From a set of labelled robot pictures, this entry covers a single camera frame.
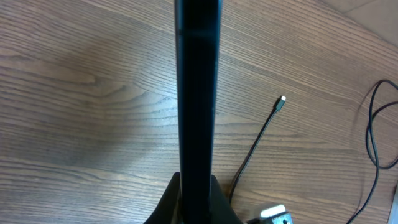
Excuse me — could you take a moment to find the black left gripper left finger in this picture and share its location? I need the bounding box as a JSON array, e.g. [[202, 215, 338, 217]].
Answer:
[[144, 172, 180, 224]]

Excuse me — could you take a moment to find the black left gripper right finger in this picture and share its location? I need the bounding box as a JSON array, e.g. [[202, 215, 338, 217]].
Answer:
[[210, 175, 243, 224]]

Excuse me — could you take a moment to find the black USB charging cable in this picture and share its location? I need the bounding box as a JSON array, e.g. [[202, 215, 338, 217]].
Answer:
[[228, 79, 398, 224]]

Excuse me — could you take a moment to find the blue Galaxy smartphone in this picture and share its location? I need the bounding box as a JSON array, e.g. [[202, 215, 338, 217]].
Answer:
[[175, 0, 222, 223]]

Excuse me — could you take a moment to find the white power strip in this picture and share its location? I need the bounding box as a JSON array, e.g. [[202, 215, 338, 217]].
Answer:
[[387, 185, 398, 224]]

